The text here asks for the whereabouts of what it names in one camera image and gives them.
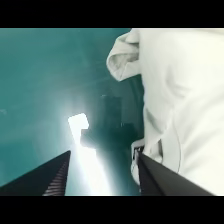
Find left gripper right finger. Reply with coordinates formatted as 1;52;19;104
136;151;214;197

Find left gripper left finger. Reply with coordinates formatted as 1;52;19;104
0;150;72;197

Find white garment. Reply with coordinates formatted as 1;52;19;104
106;28;224;197

